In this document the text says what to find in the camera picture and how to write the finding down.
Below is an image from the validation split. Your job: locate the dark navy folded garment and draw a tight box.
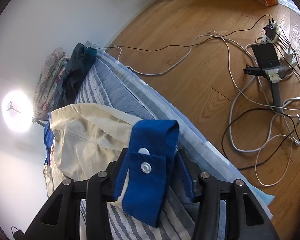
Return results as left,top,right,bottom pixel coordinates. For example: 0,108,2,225
52,43,96,111

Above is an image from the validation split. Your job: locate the white power strip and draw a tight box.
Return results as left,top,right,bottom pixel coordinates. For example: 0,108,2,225
259,20,297,67

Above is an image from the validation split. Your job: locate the ring light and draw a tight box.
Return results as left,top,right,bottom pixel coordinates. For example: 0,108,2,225
1,89,33,134

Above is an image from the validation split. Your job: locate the black phone gimbal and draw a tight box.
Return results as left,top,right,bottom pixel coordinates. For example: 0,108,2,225
243,43,286,113

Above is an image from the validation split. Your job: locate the floral folded quilt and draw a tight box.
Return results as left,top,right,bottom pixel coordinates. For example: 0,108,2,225
33,47,70,119

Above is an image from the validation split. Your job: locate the white floor cable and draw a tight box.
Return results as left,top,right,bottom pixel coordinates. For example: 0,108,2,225
118,31,300,186

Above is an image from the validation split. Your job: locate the beige and blue jacket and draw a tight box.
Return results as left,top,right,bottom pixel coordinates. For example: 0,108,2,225
44,103,194,231

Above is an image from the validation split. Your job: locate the striped blue bed sheet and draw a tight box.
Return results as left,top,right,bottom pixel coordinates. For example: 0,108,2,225
76,49,274,239

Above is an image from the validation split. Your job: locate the black tripod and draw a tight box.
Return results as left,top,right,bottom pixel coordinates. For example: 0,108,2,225
32,118,48,127

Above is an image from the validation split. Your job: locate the black floor cable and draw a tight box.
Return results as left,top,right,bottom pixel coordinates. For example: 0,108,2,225
97,14,300,170

